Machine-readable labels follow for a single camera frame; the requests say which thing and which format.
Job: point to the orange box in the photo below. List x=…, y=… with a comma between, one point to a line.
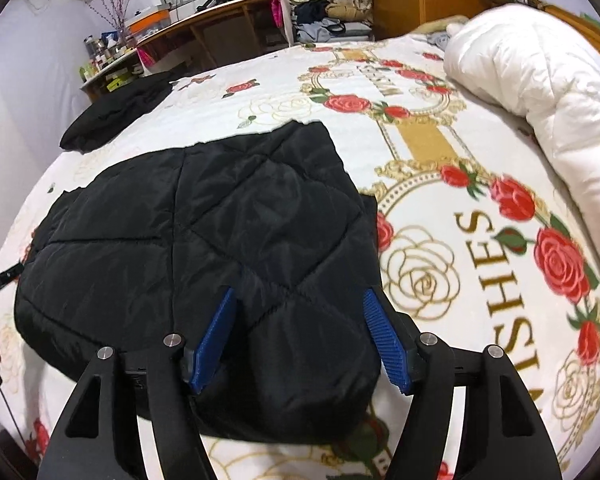
x=147, y=21

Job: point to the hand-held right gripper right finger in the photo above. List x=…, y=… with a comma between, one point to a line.
x=387, y=340

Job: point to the wooden desk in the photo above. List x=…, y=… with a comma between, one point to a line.
x=220, y=30

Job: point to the floral printed blanket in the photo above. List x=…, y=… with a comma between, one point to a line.
x=280, y=85

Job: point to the pink cloth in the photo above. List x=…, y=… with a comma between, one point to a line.
x=277, y=12

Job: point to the purple flower branches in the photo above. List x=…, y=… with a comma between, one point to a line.
x=115, y=5

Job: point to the grey cloth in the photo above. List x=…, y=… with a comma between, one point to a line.
x=437, y=40

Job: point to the group of bottles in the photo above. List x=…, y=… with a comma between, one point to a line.
x=102, y=55

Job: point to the black cloth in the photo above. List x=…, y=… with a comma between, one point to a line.
x=115, y=110

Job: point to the pile of clothes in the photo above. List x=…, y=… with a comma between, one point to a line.
x=325, y=20

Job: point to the black quilted jacket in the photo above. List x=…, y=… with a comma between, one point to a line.
x=180, y=235

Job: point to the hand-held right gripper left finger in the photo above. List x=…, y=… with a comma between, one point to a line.
x=215, y=340

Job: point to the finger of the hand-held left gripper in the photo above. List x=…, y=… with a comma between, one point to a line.
x=0, y=282

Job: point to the white duvet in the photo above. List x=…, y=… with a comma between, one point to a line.
x=540, y=75

